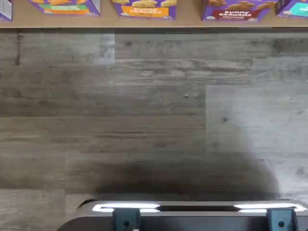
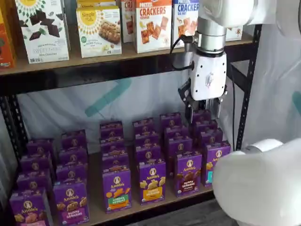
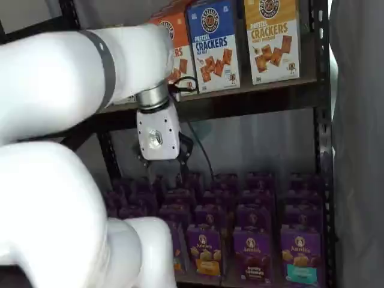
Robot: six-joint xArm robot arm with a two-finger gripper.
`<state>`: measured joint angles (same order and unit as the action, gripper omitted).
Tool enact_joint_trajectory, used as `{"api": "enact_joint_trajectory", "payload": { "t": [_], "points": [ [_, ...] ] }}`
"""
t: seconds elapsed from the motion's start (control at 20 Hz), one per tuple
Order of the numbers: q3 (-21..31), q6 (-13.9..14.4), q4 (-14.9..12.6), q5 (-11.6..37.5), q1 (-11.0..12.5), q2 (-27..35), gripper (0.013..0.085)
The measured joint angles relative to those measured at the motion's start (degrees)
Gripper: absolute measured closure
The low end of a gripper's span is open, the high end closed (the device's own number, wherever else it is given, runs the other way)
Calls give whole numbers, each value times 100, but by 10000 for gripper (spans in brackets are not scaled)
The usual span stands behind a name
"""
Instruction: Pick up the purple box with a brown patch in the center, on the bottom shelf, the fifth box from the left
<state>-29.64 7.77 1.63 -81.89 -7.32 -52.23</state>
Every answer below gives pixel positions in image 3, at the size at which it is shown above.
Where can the white side curtain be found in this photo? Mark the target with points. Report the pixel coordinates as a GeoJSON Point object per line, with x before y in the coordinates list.
{"type": "Point", "coordinates": [357, 150]}

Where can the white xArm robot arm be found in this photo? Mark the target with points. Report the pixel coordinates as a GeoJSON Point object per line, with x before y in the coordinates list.
{"type": "Point", "coordinates": [45, 75]}

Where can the purple Annie's Hidden Veggies box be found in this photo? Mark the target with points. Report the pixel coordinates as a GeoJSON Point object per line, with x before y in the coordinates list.
{"type": "Point", "coordinates": [178, 246]}

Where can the blue sea salt crackers box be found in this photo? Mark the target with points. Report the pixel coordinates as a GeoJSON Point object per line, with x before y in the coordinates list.
{"type": "Point", "coordinates": [213, 45]}

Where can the purple Annie's box yellow patch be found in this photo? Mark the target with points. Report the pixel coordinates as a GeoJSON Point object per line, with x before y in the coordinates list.
{"type": "Point", "coordinates": [205, 252]}

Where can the orange cheddar pretzel crackers box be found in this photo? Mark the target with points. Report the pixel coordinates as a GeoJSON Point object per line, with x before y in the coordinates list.
{"type": "Point", "coordinates": [183, 33]}

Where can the purple Annie's box brown patch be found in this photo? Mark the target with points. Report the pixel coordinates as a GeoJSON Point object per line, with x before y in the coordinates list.
{"type": "Point", "coordinates": [253, 255]}

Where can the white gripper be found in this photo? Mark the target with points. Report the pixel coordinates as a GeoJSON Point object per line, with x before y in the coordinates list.
{"type": "Point", "coordinates": [156, 135]}

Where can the yellow honey mustard crackers box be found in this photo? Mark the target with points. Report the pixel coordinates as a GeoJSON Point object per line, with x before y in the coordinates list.
{"type": "Point", "coordinates": [271, 42]}

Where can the black metal shelf rack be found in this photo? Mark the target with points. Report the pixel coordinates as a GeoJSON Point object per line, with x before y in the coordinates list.
{"type": "Point", "coordinates": [322, 90]}

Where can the purple Annie's box teal patch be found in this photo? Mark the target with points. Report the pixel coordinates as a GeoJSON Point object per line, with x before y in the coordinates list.
{"type": "Point", "coordinates": [301, 249]}

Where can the purple Annie's snack box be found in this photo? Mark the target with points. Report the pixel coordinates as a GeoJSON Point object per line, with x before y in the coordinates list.
{"type": "Point", "coordinates": [226, 182]}
{"type": "Point", "coordinates": [217, 198]}
{"type": "Point", "coordinates": [175, 213]}
{"type": "Point", "coordinates": [180, 198]}
{"type": "Point", "coordinates": [303, 219]}
{"type": "Point", "coordinates": [306, 182]}
{"type": "Point", "coordinates": [142, 200]}
{"type": "Point", "coordinates": [255, 217]}
{"type": "Point", "coordinates": [135, 212]}
{"type": "Point", "coordinates": [210, 216]}
{"type": "Point", "coordinates": [258, 196]}
{"type": "Point", "coordinates": [260, 181]}
{"type": "Point", "coordinates": [112, 202]}
{"type": "Point", "coordinates": [304, 198]}

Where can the brown particleboard shelf board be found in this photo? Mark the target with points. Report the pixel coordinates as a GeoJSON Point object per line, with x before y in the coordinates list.
{"type": "Point", "coordinates": [240, 91]}
{"type": "Point", "coordinates": [204, 280]}

